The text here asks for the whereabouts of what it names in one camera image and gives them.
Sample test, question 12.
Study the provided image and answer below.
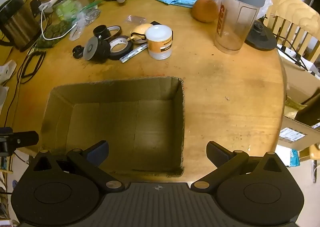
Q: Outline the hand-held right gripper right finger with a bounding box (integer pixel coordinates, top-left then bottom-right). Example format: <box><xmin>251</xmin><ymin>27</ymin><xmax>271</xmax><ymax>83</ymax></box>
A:
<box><xmin>205</xmin><ymin>141</ymin><xmax>288</xmax><ymax>191</ymax></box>

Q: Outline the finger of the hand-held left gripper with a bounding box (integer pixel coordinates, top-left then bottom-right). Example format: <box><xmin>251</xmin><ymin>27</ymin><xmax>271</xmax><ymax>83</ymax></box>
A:
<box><xmin>0</xmin><ymin>127</ymin><xmax>39</xmax><ymax>157</ymax></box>

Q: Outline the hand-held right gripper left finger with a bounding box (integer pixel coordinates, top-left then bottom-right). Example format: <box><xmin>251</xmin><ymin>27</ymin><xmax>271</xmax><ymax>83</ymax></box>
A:
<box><xmin>30</xmin><ymin>140</ymin><xmax>125</xmax><ymax>191</ymax></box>

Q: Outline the cardboard box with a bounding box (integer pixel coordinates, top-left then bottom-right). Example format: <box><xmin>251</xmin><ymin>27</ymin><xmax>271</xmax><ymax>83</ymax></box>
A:
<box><xmin>40</xmin><ymin>76</ymin><xmax>185</xmax><ymax>177</ymax></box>

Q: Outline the large black lens cylinder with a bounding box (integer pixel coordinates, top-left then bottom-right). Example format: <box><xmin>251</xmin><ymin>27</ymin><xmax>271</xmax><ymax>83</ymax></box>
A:
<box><xmin>84</xmin><ymin>37</ymin><xmax>112</xmax><ymax>64</ymax></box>

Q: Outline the small black cap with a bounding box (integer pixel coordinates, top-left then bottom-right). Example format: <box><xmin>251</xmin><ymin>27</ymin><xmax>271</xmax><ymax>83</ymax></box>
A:
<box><xmin>72</xmin><ymin>45</ymin><xmax>85</xmax><ymax>59</ymax></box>

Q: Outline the small metal tool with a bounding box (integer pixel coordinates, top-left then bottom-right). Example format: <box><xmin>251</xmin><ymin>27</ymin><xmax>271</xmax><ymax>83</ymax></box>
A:
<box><xmin>119</xmin><ymin>43</ymin><xmax>148</xmax><ymax>64</ymax></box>

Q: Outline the small black cylinder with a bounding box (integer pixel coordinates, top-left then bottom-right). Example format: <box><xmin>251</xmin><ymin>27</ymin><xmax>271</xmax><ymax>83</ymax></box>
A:
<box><xmin>93</xmin><ymin>25</ymin><xmax>112</xmax><ymax>42</ymax></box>

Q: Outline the amber tape ring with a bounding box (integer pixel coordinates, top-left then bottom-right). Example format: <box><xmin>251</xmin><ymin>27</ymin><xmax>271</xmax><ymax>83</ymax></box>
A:
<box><xmin>106</xmin><ymin>26</ymin><xmax>123</xmax><ymax>41</ymax></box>

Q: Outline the white jar with orange label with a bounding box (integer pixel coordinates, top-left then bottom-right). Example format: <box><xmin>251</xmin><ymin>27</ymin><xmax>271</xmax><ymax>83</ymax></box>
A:
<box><xmin>145</xmin><ymin>25</ymin><xmax>173</xmax><ymax>60</ymax></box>

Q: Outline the clear plastic case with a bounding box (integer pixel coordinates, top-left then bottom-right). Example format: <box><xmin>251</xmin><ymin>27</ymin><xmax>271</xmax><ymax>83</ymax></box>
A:
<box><xmin>126</xmin><ymin>15</ymin><xmax>147</xmax><ymax>24</ymax></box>

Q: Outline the white paper scrap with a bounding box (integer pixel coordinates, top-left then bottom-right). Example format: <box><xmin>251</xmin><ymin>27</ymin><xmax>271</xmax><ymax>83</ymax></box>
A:
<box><xmin>0</xmin><ymin>61</ymin><xmax>17</xmax><ymax>85</ymax></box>

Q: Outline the cardboard carton with white label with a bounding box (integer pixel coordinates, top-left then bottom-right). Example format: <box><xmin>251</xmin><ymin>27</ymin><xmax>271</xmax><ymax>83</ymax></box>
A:
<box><xmin>276</xmin><ymin>114</ymin><xmax>320</xmax><ymax>151</ymax></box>

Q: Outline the large open cardboard carton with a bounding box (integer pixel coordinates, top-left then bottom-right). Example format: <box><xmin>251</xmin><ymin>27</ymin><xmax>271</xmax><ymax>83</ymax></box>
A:
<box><xmin>277</xmin><ymin>50</ymin><xmax>320</xmax><ymax>108</ymax></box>

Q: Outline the green mesh bag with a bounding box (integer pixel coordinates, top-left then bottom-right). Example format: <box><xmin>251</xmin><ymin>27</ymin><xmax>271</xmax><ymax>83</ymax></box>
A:
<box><xmin>36</xmin><ymin>21</ymin><xmax>73</xmax><ymax>49</ymax></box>

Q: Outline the steel electric kettle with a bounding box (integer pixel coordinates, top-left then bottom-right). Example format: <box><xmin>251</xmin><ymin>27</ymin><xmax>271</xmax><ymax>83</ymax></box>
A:
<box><xmin>0</xmin><ymin>0</ymin><xmax>42</xmax><ymax>51</ymax></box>

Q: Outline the black round base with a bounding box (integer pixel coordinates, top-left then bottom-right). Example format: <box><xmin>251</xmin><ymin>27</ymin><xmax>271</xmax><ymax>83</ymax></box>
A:
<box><xmin>245</xmin><ymin>20</ymin><xmax>277</xmax><ymax>51</ymax></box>

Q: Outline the clear shaker bottle grey lid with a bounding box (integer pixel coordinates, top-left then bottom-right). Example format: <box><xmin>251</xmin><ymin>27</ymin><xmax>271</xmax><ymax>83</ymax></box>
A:
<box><xmin>214</xmin><ymin>0</ymin><xmax>267</xmax><ymax>55</ymax></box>

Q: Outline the clear plastic bag of seeds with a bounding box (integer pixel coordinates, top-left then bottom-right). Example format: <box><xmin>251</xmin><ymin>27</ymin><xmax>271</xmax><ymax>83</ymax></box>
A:
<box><xmin>69</xmin><ymin>1</ymin><xmax>103</xmax><ymax>41</ymax></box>

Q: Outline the green label plastic jar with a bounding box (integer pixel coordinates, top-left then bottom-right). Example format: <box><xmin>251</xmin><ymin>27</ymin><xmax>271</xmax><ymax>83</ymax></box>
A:
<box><xmin>51</xmin><ymin>0</ymin><xmax>82</xmax><ymax>21</ymax></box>

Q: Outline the orange fruit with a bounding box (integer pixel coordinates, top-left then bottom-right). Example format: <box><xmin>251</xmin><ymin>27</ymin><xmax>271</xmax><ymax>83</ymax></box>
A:
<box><xmin>191</xmin><ymin>0</ymin><xmax>218</xmax><ymax>23</ymax></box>

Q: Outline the wooden chair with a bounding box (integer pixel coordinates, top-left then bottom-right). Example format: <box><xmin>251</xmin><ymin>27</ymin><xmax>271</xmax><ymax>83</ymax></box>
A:
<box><xmin>264</xmin><ymin>0</ymin><xmax>320</xmax><ymax>68</ymax></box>

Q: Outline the black cable loop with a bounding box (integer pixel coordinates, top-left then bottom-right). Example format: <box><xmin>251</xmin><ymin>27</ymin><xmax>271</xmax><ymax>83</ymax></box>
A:
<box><xmin>20</xmin><ymin>51</ymin><xmax>47</xmax><ymax>85</ymax></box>

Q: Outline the white charging cable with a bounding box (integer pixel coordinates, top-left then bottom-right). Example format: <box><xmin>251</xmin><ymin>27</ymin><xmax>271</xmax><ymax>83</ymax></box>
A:
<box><xmin>40</xmin><ymin>8</ymin><xmax>78</xmax><ymax>41</ymax></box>

